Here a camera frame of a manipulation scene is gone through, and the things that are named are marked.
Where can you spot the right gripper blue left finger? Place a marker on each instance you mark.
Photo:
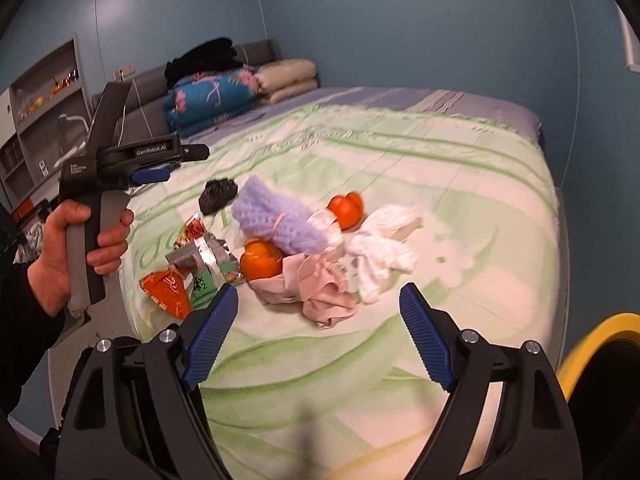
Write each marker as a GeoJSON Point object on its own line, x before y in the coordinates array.
{"type": "Point", "coordinates": [203, 333]}

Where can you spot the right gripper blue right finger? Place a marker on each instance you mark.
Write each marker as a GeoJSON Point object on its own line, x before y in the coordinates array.
{"type": "Point", "coordinates": [433, 333]}

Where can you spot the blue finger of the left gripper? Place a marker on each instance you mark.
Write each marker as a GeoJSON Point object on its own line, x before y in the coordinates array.
{"type": "Point", "coordinates": [150, 175]}

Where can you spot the orange snack wrapper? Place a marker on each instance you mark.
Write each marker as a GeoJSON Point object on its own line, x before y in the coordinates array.
{"type": "Point", "coordinates": [166, 289]}

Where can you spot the silver green snack wrapper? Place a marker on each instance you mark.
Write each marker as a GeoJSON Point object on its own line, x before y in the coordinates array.
{"type": "Point", "coordinates": [204, 261]}

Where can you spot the orange peel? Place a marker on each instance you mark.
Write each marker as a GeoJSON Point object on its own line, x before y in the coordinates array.
{"type": "Point", "coordinates": [260, 259]}
{"type": "Point", "coordinates": [348, 209]}

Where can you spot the white tissue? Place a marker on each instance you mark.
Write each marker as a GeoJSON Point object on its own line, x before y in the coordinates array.
{"type": "Point", "coordinates": [379, 248]}

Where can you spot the purple knitted cloth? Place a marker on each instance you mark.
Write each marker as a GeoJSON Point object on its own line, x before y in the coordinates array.
{"type": "Point", "coordinates": [262, 213]}

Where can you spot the yellow rim trash bin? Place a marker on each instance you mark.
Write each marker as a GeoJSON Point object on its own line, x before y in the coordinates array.
{"type": "Point", "coordinates": [601, 373]}

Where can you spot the person left hand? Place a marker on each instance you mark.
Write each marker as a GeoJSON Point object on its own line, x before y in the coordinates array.
{"type": "Point", "coordinates": [48, 276]}

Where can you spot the grey bed headboard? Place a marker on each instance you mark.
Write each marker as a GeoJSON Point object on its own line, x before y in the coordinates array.
{"type": "Point", "coordinates": [145, 109]}

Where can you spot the black crumpled object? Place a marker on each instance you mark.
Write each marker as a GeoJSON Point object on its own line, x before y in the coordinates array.
{"type": "Point", "coordinates": [216, 195]}

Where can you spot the blue floral folded blanket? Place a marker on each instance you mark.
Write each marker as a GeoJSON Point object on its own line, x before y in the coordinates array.
{"type": "Point", "coordinates": [205, 100]}

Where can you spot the pink cloth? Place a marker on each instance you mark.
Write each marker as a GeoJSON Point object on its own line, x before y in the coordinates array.
{"type": "Point", "coordinates": [313, 284]}

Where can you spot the black clothing pile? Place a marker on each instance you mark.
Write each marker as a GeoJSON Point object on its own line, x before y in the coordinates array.
{"type": "Point", "coordinates": [217, 55]}

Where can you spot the beige folded blanket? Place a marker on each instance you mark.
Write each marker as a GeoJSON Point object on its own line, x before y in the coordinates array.
{"type": "Point", "coordinates": [281, 80]}

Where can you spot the bed with striped sheet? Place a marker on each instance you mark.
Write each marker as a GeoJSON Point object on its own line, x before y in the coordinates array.
{"type": "Point", "coordinates": [288, 399]}

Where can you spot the grey wall shelf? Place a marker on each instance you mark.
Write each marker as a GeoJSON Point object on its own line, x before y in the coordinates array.
{"type": "Point", "coordinates": [45, 115]}

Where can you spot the wall power outlet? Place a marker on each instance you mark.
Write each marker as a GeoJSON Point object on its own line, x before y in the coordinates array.
{"type": "Point", "coordinates": [123, 72]}

